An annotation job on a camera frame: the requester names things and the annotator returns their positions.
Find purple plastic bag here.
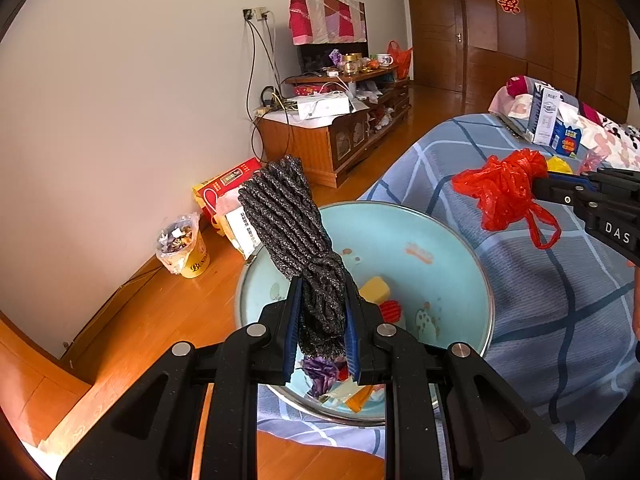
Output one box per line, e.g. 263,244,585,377
301,357,346,398

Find white milk carton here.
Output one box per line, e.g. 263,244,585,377
525,82,563,146

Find floral quilt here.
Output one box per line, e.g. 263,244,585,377
489,87,640,171

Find orange plastic bag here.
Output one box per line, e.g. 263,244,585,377
387,40,413,80

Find grey rope bundle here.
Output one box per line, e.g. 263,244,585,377
238,156,360,361

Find red plastic bag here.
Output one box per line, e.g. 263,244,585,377
451,150,562,251

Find yellow sponge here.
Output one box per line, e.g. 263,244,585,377
359,276,391,306

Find red face mask box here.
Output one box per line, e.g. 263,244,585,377
192,157,263,261

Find dark comb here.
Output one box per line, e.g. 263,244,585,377
495,112,526,141

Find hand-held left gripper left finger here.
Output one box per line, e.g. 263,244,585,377
56,276,305,480

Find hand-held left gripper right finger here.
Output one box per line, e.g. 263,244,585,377
342,280,586,480

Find red patchwork cloth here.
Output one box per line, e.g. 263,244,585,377
286,0,368,46

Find orange packet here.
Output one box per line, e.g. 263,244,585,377
345,385,375,413

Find patchwork cow print blanket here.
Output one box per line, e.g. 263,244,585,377
505,75,640,141

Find wooden door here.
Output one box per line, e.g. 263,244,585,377
404,0,466,93

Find bundle of cables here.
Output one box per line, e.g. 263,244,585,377
245,17,296,161

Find yellow cup of wrappers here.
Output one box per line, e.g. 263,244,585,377
156,214,211,279

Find white flat box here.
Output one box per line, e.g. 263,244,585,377
295,94,351,120

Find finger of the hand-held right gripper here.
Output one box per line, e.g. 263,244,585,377
532,178,608,218
547,170,640,192

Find wooden wardrobe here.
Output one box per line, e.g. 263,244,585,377
390,0,633,123

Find light blue enamel basin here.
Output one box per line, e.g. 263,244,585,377
235,201,496,427

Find black television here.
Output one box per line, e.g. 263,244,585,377
297,42,371,75

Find blue snack box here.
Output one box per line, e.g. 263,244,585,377
549,121,583,157

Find wooden TV cabinet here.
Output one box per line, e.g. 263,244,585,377
255,67,413,188

